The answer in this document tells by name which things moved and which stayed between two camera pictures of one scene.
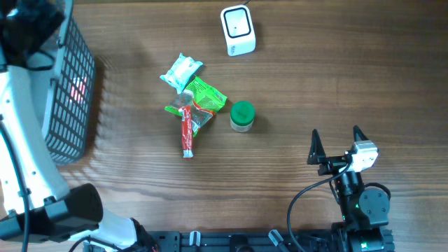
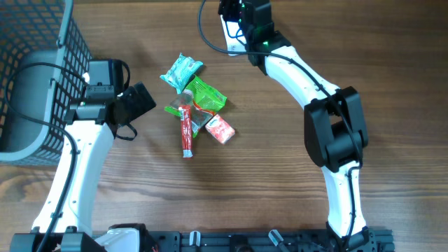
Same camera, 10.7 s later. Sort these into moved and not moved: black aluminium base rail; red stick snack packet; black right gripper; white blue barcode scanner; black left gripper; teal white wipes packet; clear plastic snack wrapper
Moved: black right gripper; black left gripper
Not moved: black aluminium base rail; teal white wipes packet; clear plastic snack wrapper; red stick snack packet; white blue barcode scanner
